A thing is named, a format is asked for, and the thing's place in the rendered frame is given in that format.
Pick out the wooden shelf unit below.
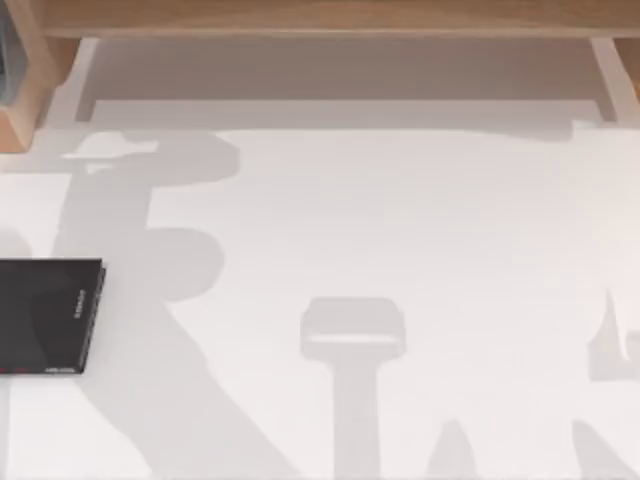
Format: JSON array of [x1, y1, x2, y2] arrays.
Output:
[[0, 0, 640, 154]]

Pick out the black book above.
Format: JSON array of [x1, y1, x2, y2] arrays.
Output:
[[0, 257, 107, 376]]

